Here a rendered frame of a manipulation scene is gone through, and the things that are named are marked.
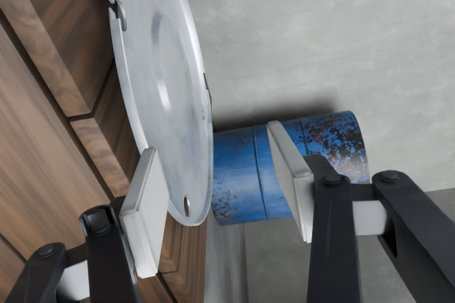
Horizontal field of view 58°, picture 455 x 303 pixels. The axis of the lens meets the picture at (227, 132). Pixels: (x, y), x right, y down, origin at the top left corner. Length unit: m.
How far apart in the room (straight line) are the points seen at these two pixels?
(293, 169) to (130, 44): 0.18
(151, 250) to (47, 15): 0.15
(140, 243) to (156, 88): 0.20
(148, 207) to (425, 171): 3.49
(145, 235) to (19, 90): 0.15
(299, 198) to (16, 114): 0.20
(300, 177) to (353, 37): 2.43
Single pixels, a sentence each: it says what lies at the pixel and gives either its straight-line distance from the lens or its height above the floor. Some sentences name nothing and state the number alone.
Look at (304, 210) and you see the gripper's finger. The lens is 0.16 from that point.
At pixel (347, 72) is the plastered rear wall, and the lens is 2.71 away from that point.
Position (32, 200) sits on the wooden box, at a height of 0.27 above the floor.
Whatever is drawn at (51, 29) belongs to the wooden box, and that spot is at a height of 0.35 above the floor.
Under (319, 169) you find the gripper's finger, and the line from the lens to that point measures 0.17.
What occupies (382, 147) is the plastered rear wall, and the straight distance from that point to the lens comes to 3.27.
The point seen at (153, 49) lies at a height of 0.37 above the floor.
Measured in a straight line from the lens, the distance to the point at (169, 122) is 0.36.
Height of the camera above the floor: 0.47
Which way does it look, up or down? 8 degrees down
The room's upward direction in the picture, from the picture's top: 81 degrees clockwise
